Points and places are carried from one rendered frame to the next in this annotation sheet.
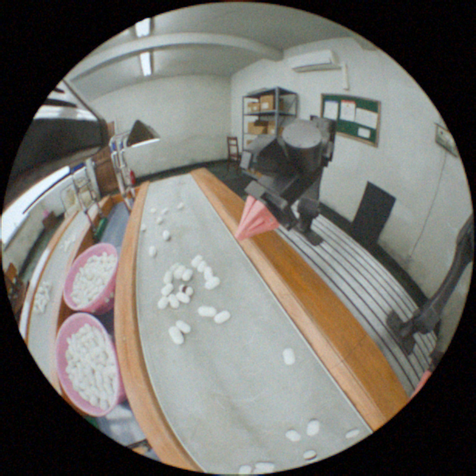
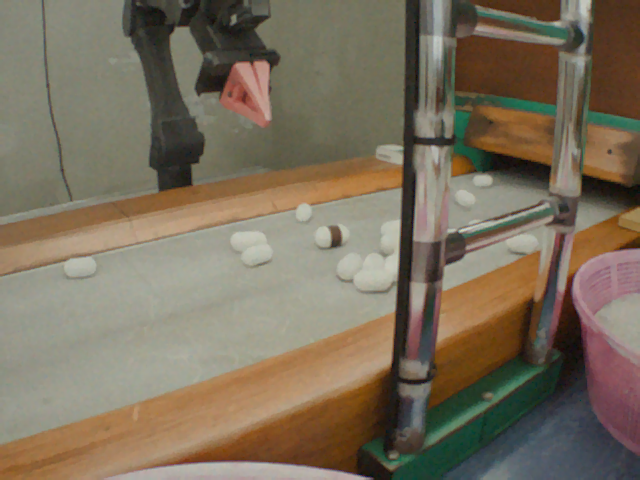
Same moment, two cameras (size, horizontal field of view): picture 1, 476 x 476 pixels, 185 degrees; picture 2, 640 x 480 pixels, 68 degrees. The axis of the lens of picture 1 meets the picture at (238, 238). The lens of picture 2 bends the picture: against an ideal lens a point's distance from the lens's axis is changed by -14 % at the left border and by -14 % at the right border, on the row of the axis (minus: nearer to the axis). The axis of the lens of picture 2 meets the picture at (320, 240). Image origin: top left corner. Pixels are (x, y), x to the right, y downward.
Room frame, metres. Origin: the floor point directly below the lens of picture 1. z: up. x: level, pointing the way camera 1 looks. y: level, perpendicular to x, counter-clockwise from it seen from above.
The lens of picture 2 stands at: (-0.12, 0.39, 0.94)
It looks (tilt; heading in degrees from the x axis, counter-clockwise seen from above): 20 degrees down; 258
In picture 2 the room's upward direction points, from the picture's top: straight up
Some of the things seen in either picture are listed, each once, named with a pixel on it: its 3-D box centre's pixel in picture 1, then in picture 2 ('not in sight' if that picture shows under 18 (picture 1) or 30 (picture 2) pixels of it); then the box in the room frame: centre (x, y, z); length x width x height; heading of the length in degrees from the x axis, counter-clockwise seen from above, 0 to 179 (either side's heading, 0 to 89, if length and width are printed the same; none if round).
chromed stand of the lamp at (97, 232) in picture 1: (76, 201); not in sight; (0.46, 0.82, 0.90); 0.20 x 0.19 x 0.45; 25
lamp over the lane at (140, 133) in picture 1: (149, 134); not in sight; (0.66, 0.39, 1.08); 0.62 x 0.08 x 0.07; 25
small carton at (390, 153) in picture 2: not in sight; (397, 154); (-0.40, -0.40, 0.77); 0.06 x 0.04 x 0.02; 115
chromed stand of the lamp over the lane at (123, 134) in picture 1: (139, 174); not in sight; (0.63, 0.46, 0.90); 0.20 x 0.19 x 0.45; 25
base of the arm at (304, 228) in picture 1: (304, 222); not in sight; (0.49, -0.27, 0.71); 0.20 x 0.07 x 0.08; 26
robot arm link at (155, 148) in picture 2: (423, 320); (176, 151); (-0.06, -0.53, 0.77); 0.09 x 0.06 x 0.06; 23
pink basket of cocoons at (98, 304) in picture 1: (94, 280); not in sight; (0.16, 0.46, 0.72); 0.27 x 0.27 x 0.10
